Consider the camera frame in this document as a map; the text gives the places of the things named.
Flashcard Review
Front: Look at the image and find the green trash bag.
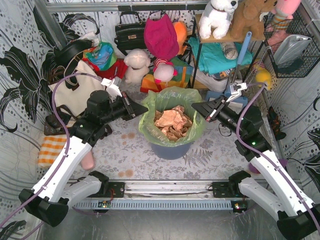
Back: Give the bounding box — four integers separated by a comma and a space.
138, 86, 205, 148

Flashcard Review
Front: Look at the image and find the blue trash bin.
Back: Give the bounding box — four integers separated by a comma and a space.
150, 142, 193, 160

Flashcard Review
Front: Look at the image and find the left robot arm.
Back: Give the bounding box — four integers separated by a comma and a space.
18, 90, 148, 227

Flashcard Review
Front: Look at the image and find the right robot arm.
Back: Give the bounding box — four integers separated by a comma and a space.
191, 96, 320, 240

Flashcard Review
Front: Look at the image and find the rainbow striped bag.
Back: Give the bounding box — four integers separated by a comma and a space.
140, 57, 194, 93

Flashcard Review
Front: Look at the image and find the cream canvas tote bag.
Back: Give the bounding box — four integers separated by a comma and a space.
54, 75, 105, 117

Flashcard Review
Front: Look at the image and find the colorful printed bag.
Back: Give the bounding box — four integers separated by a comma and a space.
82, 42, 117, 72

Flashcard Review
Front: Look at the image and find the magenta cloth bag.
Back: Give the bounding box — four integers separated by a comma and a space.
143, 13, 179, 60

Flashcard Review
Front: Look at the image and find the blue floor mop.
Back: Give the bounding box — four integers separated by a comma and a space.
205, 31, 252, 108

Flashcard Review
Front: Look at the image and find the crumpled brown paper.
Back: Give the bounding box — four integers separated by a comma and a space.
153, 105, 193, 142

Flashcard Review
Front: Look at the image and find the red cloth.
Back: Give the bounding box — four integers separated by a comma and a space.
96, 58, 128, 80

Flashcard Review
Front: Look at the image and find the pink white plush doll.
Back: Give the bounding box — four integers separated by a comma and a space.
153, 58, 178, 84

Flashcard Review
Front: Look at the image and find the cream plush bear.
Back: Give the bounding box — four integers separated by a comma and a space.
124, 49, 151, 84

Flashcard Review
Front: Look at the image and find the teal folded cloth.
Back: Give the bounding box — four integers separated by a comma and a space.
188, 37, 253, 75

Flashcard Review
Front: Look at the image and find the yellow plush toy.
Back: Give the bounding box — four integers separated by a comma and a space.
253, 62, 272, 91

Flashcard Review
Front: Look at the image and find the pink pouch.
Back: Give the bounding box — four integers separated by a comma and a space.
81, 151, 95, 171

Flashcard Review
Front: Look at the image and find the brown patterned handbag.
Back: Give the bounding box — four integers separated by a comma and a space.
44, 105, 74, 136

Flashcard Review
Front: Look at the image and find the black leather handbag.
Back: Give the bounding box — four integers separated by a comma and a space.
114, 11, 147, 55

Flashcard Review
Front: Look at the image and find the black metal shelf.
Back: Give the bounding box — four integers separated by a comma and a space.
188, 14, 265, 89

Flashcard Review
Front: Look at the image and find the orange checkered cloth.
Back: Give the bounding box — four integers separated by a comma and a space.
37, 134, 67, 168

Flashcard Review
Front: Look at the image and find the black round hat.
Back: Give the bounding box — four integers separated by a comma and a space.
54, 39, 93, 67

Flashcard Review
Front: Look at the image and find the purple orange sock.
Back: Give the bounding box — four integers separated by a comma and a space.
248, 158, 288, 174

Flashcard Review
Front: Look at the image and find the orange plush toy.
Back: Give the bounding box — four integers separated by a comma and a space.
173, 21, 187, 55

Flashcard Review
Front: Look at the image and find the silver foil pouch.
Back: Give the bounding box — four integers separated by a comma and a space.
273, 34, 312, 65

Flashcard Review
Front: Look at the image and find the white plush dog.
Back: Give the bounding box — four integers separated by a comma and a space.
199, 0, 239, 40

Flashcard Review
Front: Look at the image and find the brown teddy bear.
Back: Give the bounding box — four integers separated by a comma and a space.
230, 0, 278, 40

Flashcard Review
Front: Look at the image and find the pink plush toy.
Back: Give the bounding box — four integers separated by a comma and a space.
271, 0, 301, 26

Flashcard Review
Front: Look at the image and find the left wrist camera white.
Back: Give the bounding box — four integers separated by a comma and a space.
101, 76, 122, 99

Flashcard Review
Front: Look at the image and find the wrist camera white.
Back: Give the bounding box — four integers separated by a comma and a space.
101, 76, 122, 99
224, 82, 248, 103

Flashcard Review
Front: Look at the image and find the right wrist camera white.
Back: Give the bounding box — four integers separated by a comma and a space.
224, 82, 248, 103

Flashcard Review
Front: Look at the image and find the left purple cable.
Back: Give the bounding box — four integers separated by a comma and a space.
0, 72, 106, 240

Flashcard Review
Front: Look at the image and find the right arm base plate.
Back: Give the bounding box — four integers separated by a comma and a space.
207, 181, 255, 199

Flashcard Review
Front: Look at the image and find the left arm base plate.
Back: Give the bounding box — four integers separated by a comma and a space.
88, 181, 125, 198

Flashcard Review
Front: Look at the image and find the black wire basket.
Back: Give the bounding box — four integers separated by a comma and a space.
264, 12, 320, 79

